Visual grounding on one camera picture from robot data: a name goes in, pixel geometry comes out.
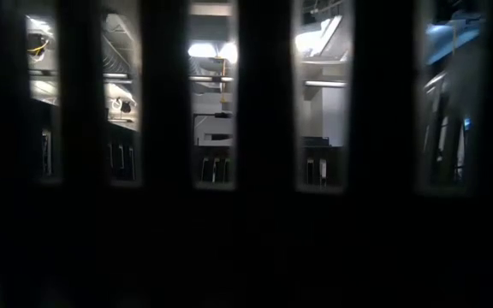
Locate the black slotted plastic basket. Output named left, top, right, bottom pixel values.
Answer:
left=0, top=0, right=493, bottom=308

